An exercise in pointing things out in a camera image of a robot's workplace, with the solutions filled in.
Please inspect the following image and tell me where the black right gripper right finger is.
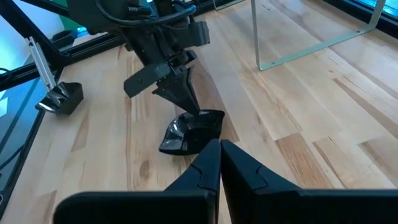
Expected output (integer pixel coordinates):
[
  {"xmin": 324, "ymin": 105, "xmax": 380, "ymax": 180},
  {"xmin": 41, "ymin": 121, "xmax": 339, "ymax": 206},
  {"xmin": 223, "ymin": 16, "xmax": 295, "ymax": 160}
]
[{"xmin": 221, "ymin": 139, "xmax": 398, "ymax": 224}]

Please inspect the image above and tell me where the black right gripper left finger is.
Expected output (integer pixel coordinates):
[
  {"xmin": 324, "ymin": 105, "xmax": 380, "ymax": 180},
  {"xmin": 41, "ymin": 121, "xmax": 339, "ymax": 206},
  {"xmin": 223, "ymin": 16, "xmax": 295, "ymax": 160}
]
[{"xmin": 54, "ymin": 139, "xmax": 221, "ymax": 224}]

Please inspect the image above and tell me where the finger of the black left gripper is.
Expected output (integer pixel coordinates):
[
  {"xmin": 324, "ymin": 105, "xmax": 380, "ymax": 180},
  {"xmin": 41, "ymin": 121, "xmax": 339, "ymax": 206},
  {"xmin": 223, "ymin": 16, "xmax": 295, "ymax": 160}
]
[
  {"xmin": 174, "ymin": 65, "xmax": 202, "ymax": 114},
  {"xmin": 151, "ymin": 79, "xmax": 197, "ymax": 113}
]

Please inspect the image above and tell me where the wavy-edged black plate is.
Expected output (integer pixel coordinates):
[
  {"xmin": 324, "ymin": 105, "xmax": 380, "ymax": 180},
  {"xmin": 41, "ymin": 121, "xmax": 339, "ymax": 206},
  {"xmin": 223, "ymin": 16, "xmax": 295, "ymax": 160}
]
[
  {"xmin": 34, "ymin": 81, "xmax": 85, "ymax": 116},
  {"xmin": 158, "ymin": 108, "xmax": 226, "ymax": 156}
]

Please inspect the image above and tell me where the green perforated metal shelf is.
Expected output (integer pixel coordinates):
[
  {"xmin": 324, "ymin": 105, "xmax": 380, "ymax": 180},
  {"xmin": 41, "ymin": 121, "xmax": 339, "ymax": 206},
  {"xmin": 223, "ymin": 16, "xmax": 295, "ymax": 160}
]
[{"xmin": 212, "ymin": 0, "xmax": 387, "ymax": 72}]

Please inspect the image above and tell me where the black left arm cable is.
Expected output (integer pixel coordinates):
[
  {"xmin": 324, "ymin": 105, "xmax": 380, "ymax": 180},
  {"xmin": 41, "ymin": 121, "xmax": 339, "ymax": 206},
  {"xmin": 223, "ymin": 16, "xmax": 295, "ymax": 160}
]
[{"xmin": 94, "ymin": 0, "xmax": 197, "ymax": 28}]

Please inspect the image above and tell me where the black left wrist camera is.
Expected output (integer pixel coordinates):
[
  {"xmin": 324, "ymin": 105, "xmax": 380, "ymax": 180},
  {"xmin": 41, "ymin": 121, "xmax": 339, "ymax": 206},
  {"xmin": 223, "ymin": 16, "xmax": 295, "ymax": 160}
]
[{"xmin": 172, "ymin": 19, "xmax": 211, "ymax": 48}]

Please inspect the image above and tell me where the silver metal bracket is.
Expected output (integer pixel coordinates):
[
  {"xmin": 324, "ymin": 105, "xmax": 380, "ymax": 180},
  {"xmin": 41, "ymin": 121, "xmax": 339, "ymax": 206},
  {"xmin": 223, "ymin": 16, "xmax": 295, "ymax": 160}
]
[{"xmin": 25, "ymin": 35, "xmax": 59, "ymax": 91}]

